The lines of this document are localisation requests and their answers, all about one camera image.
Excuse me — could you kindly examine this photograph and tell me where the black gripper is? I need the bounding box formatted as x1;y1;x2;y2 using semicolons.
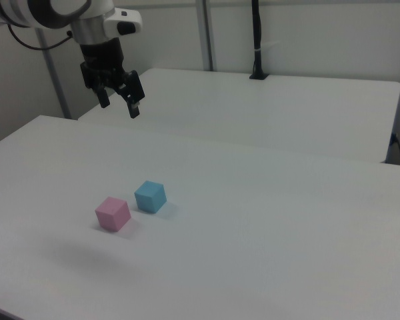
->
79;37;145;119

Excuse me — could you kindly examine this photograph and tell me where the blue cube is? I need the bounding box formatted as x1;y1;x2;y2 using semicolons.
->
133;180;168;215

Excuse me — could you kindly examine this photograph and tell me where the pink cube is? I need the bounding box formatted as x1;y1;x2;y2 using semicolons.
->
95;196;132;233

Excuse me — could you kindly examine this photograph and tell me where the white side table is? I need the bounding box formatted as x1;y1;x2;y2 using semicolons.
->
77;68;400;164

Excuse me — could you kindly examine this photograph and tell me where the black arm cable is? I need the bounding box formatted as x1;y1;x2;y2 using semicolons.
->
7;23;73;52

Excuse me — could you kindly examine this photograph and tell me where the aluminium frame post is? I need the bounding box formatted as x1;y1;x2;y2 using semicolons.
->
196;0;218;72

